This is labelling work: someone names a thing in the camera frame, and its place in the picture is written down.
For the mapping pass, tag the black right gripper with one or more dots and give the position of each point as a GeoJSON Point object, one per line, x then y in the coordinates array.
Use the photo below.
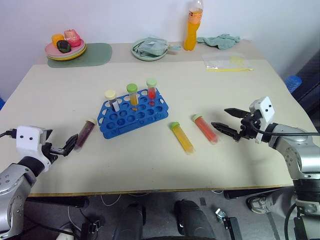
{"type": "Point", "coordinates": [248, 127]}

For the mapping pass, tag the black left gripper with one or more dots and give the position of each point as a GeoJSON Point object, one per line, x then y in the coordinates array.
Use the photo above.
{"type": "Point", "coordinates": [50, 151]}

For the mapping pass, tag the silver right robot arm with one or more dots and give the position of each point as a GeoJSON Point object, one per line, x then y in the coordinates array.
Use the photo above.
{"type": "Point", "coordinates": [300, 155]}

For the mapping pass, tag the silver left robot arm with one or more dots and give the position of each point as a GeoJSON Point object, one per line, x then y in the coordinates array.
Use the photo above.
{"type": "Point", "coordinates": [12, 180]}

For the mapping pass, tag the purple tube with cream cap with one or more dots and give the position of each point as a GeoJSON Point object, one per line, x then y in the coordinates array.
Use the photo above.
{"type": "Point", "coordinates": [85, 135]}

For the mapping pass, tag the orange-red tube with green cap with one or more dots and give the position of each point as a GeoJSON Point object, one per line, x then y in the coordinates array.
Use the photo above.
{"type": "Point", "coordinates": [206, 130]}

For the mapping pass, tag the yellow tube with green cap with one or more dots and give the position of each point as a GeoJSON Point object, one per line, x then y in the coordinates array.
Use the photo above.
{"type": "Point", "coordinates": [183, 140]}

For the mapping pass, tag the clear tube with cream cap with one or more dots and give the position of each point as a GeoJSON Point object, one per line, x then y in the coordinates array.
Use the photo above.
{"type": "Point", "coordinates": [113, 101]}

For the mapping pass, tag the blue test tube rack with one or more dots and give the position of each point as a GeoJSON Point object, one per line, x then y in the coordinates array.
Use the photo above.
{"type": "Point", "coordinates": [130, 122]}

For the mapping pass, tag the amber tube with green cap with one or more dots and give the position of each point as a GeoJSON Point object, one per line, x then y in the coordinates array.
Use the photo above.
{"type": "Point", "coordinates": [133, 97]}

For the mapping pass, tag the red tube with green cap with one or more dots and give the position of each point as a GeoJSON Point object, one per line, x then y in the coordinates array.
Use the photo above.
{"type": "Point", "coordinates": [151, 92]}

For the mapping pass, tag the black table crossbar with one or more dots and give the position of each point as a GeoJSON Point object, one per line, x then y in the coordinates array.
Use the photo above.
{"type": "Point", "coordinates": [57, 201]}
{"type": "Point", "coordinates": [247, 193]}

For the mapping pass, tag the clear plastic zip bag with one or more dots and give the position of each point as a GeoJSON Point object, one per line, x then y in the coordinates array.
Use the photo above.
{"type": "Point", "coordinates": [222, 61]}

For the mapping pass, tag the blue stacked stools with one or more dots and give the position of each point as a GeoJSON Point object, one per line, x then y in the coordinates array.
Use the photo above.
{"type": "Point", "coordinates": [293, 83]}

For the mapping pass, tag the crumpled green cloth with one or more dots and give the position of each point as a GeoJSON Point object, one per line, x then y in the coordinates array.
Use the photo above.
{"type": "Point", "coordinates": [220, 40]}

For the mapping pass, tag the blue object at edge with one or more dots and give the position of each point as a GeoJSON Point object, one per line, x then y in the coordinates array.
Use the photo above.
{"type": "Point", "coordinates": [2, 102]}

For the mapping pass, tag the small black floor box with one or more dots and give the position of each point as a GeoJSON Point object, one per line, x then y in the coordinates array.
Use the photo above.
{"type": "Point", "coordinates": [92, 226]}

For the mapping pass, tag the black chair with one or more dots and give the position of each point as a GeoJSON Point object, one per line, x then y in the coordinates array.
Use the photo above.
{"type": "Point", "coordinates": [308, 82]}

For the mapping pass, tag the white sneaker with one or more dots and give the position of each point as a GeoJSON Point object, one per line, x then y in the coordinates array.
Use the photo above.
{"type": "Point", "coordinates": [257, 203]}

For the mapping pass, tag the stack of coloured plates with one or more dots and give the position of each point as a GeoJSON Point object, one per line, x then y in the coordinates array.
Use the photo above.
{"type": "Point", "coordinates": [66, 58]}

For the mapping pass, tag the grey trouser leg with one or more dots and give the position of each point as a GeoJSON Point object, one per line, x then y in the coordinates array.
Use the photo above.
{"type": "Point", "coordinates": [280, 200]}

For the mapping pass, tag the green placemat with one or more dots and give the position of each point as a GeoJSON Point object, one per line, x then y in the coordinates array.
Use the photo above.
{"type": "Point", "coordinates": [97, 56]}

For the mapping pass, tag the dark rounded shape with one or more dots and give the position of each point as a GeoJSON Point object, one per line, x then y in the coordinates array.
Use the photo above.
{"type": "Point", "coordinates": [192, 220]}
{"type": "Point", "coordinates": [130, 222]}

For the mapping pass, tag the orange soda bottle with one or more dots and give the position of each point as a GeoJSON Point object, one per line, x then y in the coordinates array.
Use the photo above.
{"type": "Point", "coordinates": [191, 32]}

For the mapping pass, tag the pink plate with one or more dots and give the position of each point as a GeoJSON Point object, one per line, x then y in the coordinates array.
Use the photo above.
{"type": "Point", "coordinates": [51, 48]}

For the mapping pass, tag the dark green toy fruit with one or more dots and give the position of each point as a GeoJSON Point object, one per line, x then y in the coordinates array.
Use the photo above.
{"type": "Point", "coordinates": [63, 47]}

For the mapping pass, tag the black floor device with clamp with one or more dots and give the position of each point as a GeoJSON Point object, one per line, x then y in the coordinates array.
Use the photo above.
{"type": "Point", "coordinates": [228, 222]}

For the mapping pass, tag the pale green plate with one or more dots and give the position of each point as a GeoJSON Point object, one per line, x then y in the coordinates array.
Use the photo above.
{"type": "Point", "coordinates": [147, 57]}

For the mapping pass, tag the folded green fabric pouch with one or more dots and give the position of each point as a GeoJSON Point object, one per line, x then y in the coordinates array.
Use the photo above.
{"type": "Point", "coordinates": [151, 47]}

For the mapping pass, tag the orange toy fruit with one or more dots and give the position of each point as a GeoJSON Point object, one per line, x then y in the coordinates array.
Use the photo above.
{"type": "Point", "coordinates": [57, 38]}

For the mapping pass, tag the pink toy fruit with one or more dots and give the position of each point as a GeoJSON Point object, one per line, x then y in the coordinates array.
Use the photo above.
{"type": "Point", "coordinates": [72, 37]}

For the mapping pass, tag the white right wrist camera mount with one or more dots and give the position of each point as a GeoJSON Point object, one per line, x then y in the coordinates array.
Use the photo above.
{"type": "Point", "coordinates": [266, 110]}

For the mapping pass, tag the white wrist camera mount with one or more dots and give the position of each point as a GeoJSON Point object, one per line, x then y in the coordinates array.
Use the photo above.
{"type": "Point", "coordinates": [266, 110]}
{"type": "Point", "coordinates": [27, 142]}

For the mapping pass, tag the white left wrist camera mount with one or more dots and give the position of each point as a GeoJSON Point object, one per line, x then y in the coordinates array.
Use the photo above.
{"type": "Point", "coordinates": [27, 142]}

